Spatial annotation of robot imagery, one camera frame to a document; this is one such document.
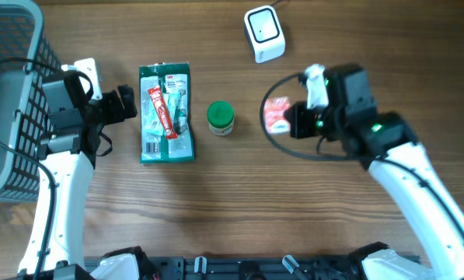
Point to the grey plastic mesh basket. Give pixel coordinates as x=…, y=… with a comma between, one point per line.
x=26, y=58

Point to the green lid stock jar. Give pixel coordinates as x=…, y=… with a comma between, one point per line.
x=220, y=117

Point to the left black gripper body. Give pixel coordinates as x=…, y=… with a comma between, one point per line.
x=107, y=110

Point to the red Nescafe coffee sachet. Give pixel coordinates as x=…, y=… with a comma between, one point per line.
x=162, y=111

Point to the mint green wipes packet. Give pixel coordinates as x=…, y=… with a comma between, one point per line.
x=151, y=122

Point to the white barcode scanner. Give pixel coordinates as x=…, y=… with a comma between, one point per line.
x=264, y=33

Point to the orange white tissue pack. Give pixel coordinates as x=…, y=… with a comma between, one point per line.
x=273, y=114

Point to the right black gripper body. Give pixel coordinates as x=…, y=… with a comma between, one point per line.
x=318, y=122

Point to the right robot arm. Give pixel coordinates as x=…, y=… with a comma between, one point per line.
x=390, y=150

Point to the green 3M gloves packet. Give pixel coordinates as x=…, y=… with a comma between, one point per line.
x=172, y=78

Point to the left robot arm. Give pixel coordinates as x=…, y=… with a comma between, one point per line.
x=67, y=159

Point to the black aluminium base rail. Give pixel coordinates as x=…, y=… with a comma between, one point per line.
x=318, y=267

